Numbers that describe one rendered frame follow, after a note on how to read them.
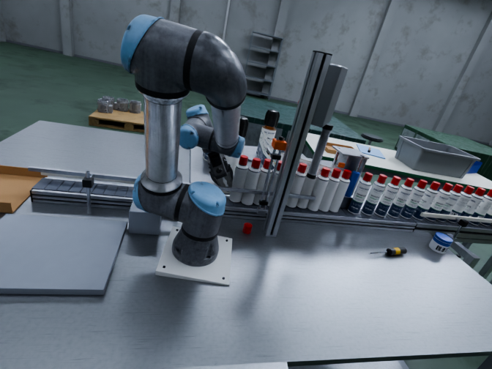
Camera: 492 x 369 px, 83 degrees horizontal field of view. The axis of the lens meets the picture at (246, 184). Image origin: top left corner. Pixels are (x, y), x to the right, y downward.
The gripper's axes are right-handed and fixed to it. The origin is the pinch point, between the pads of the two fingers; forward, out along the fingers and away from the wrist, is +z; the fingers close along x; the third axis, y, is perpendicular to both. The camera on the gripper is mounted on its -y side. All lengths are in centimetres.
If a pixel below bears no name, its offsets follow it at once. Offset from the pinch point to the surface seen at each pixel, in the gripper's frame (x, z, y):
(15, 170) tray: 76, -35, 13
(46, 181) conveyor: 61, -29, 2
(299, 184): -28.6, 9.1, -1.3
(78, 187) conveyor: 51, -23, 0
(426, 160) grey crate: -166, 99, 100
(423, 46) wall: -778, 225, 895
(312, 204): -31.9, 20.9, -2.0
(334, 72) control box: -45, -34, -17
